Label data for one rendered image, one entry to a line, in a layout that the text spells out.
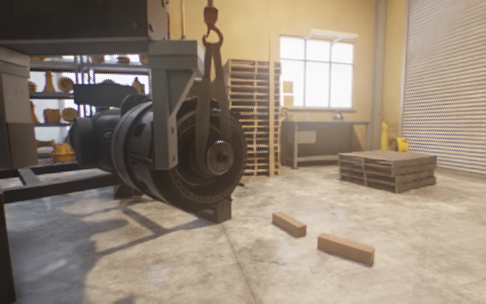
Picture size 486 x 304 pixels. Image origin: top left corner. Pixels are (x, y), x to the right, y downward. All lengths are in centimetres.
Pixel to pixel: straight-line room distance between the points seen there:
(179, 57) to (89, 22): 7
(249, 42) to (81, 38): 601
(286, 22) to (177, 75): 651
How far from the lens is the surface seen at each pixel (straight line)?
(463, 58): 652
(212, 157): 98
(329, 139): 687
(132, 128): 125
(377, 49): 795
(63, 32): 24
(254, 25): 637
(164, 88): 21
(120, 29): 22
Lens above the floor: 98
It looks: 6 degrees down
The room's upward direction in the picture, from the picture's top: straight up
